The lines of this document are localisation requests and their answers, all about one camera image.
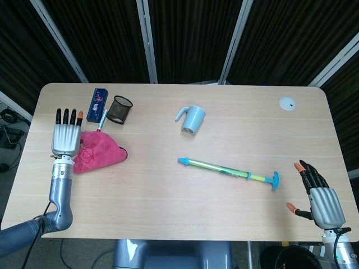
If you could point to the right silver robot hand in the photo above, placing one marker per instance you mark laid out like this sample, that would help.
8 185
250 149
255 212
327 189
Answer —
326 208

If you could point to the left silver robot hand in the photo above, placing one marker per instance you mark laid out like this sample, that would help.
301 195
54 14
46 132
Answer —
66 138

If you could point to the pink cloth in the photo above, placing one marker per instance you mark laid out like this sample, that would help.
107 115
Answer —
98 152

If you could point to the black mesh pen holder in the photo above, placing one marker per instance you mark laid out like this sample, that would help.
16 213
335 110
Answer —
119 110

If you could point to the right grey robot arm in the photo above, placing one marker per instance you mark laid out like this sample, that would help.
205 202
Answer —
346 249

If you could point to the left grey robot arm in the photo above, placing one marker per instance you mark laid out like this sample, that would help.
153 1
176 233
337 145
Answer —
60 190

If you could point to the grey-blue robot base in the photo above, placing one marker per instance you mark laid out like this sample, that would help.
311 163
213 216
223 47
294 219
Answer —
174 255

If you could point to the red and white marker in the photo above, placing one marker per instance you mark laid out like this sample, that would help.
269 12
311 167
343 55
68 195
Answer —
103 119

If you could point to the dark blue printed box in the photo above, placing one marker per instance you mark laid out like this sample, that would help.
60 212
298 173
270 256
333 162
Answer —
97 105

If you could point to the black trash bin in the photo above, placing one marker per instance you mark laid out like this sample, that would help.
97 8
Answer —
291 257

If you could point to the grey table leg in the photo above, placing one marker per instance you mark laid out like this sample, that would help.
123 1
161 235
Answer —
249 255

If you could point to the green and blue water syringe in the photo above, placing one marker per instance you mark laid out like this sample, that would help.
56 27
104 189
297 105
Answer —
224 169

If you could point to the light blue mug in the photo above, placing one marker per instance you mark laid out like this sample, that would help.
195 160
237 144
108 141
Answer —
193 119

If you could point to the grey partition frame post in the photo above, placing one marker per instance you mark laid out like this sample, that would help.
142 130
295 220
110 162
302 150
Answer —
336 60
14 105
235 42
147 42
56 39

